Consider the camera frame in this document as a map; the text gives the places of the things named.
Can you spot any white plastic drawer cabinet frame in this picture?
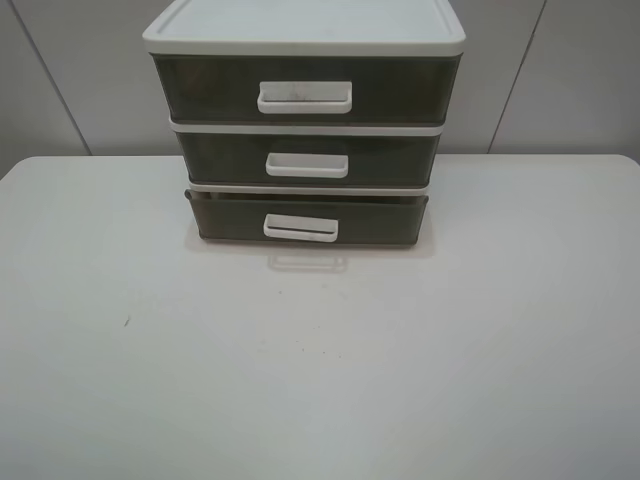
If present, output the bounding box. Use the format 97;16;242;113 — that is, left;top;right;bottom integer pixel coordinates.
141;0;467;249

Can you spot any dark translucent drawer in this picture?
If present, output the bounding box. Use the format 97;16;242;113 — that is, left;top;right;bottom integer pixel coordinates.
185;189;428;246
153;55;460;126
177;133;439;189

